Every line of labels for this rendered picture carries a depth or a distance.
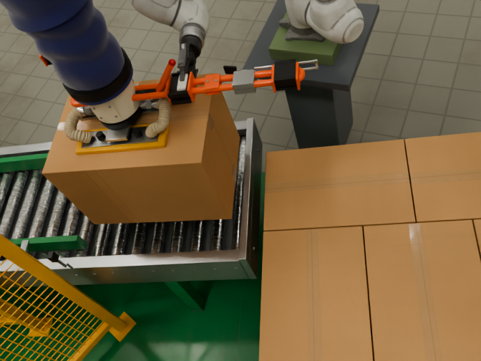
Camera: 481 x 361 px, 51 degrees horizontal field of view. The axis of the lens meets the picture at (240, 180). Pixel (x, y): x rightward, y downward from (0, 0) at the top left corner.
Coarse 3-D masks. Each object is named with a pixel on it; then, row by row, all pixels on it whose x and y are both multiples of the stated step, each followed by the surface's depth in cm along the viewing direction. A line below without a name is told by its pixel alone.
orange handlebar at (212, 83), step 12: (264, 72) 160; (300, 72) 156; (156, 84) 168; (204, 84) 163; (216, 84) 161; (228, 84) 161; (264, 84) 158; (132, 96) 168; (144, 96) 167; (156, 96) 166
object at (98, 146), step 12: (96, 132) 180; (132, 132) 172; (144, 132) 174; (84, 144) 178; (96, 144) 176; (108, 144) 175; (120, 144) 174; (132, 144) 173; (144, 144) 172; (156, 144) 170
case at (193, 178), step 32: (96, 128) 184; (192, 128) 173; (224, 128) 193; (64, 160) 179; (96, 160) 175; (128, 160) 172; (160, 160) 168; (192, 160) 165; (224, 160) 191; (64, 192) 189; (96, 192) 187; (128, 192) 185; (160, 192) 183; (192, 192) 181; (224, 192) 188
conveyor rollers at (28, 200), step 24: (240, 144) 232; (240, 168) 224; (0, 192) 253; (48, 192) 246; (240, 192) 218; (24, 216) 241; (72, 216) 233; (240, 216) 212; (120, 240) 220; (144, 240) 220; (192, 240) 211; (216, 240) 208
